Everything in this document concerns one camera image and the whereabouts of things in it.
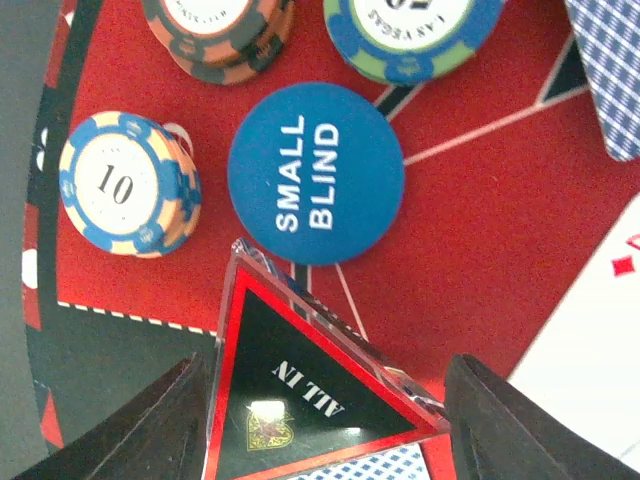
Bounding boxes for blue playing card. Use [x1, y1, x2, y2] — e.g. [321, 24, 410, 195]
[295, 443, 431, 480]
[565, 1, 639, 162]

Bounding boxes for face-up diamond playing card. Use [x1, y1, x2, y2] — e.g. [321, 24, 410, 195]
[509, 198, 639, 470]

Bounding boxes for blue small blind button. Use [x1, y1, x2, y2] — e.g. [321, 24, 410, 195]
[227, 82, 405, 266]

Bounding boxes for black triangular marker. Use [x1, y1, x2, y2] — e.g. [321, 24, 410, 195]
[203, 239, 450, 479]

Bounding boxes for brown chip stack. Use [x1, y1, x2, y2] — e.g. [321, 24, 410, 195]
[142, 1, 295, 86]

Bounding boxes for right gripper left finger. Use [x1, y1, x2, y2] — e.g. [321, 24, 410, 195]
[16, 354, 208, 479]

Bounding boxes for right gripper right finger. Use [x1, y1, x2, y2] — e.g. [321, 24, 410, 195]
[445, 354, 639, 479]

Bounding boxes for round red black poker mat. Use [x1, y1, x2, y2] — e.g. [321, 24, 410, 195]
[23, 1, 639, 452]

